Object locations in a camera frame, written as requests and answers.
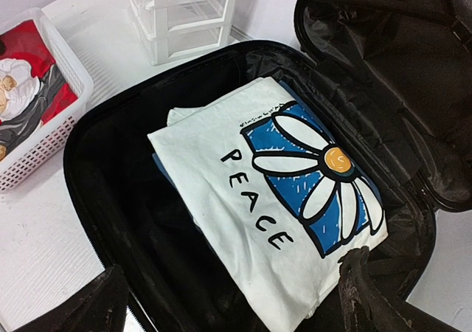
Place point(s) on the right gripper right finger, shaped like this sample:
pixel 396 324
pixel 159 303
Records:
pixel 365 308

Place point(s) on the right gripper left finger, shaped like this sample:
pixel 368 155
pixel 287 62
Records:
pixel 100 305

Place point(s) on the white garment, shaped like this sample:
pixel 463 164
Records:
pixel 274 194

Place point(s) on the white perforated plastic basket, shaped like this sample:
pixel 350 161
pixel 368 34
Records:
pixel 50 137

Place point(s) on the red patterned garment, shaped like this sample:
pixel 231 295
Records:
pixel 33 89

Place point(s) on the black ribbed hard-shell suitcase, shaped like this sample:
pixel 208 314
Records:
pixel 391 82

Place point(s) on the white plastic drawer organizer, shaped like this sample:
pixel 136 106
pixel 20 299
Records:
pixel 174 29

